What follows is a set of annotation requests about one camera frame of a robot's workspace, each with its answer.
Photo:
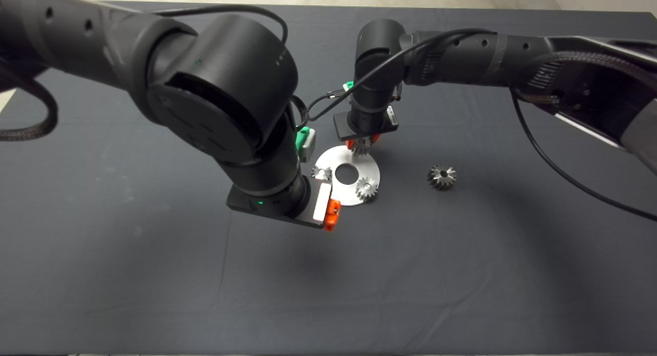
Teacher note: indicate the larger steel bevel gear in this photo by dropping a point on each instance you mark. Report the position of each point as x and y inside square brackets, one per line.
[441, 176]

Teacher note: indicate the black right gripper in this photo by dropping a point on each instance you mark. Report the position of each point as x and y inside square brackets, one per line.
[392, 122]

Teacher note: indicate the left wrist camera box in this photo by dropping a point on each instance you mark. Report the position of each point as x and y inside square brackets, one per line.
[309, 148]

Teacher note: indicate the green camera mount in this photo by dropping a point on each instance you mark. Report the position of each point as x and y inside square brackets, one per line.
[302, 138]
[349, 85]

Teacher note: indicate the round metal plate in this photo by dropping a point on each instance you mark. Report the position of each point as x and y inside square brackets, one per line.
[369, 166]

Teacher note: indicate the dark table cloth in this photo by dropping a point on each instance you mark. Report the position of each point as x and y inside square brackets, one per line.
[328, 294]

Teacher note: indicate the left green camera mount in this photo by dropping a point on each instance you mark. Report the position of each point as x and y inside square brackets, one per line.
[302, 138]

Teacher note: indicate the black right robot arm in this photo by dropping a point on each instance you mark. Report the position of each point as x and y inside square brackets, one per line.
[462, 58]

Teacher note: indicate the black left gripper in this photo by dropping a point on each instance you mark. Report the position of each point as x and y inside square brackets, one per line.
[321, 207]

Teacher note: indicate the right green camera mount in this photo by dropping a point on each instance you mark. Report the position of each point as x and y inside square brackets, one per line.
[349, 85]

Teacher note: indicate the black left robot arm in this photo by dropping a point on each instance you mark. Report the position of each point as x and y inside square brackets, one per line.
[220, 89]

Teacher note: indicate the small dark steel gear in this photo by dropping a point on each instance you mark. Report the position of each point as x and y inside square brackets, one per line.
[361, 148]

